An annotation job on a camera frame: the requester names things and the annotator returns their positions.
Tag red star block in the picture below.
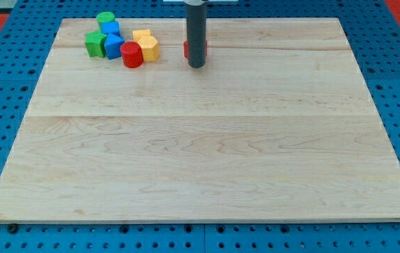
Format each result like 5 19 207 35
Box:
183 40 208 59

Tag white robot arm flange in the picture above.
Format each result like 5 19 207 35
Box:
162 0 239 6

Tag light wooden board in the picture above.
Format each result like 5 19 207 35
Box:
0 18 400 224

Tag green star block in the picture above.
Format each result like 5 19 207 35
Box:
84 30 107 58

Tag yellow hexagon block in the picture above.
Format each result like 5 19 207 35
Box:
137 36 160 62

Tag red cylinder block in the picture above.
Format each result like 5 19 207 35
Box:
120 41 143 68

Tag yellow square block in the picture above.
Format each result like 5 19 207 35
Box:
132 30 152 42

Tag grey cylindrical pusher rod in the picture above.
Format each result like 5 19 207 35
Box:
186 4 207 68

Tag blue triangle block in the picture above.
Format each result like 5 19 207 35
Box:
104 34 124 60

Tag blue cube block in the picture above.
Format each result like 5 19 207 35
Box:
101 21 121 37

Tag green cylinder block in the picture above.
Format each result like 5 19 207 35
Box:
96 11 115 28

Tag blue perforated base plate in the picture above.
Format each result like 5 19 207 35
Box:
0 1 400 252

